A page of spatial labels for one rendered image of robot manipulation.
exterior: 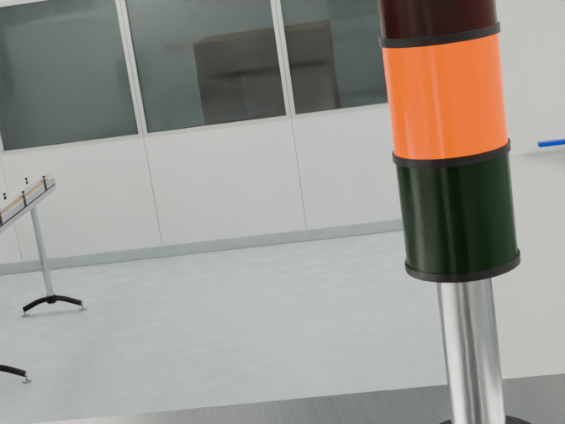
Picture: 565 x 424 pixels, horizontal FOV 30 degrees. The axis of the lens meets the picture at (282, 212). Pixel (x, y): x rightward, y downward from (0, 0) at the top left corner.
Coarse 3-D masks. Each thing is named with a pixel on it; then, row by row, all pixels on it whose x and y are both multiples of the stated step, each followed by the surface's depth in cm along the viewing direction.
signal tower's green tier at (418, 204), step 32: (416, 192) 44; (448, 192) 44; (480, 192) 44; (512, 192) 45; (416, 224) 45; (448, 224) 44; (480, 224) 44; (512, 224) 45; (416, 256) 45; (448, 256) 44; (480, 256) 44; (512, 256) 45
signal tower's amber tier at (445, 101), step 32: (384, 64) 44; (416, 64) 43; (448, 64) 42; (480, 64) 43; (416, 96) 43; (448, 96) 43; (480, 96) 43; (416, 128) 43; (448, 128) 43; (480, 128) 43
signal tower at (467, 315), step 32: (480, 32) 42; (416, 160) 44; (448, 160) 43; (480, 160) 43; (448, 288) 46; (480, 288) 46; (448, 320) 47; (480, 320) 46; (448, 352) 47; (480, 352) 46; (448, 384) 48; (480, 384) 47; (480, 416) 47; (512, 416) 51
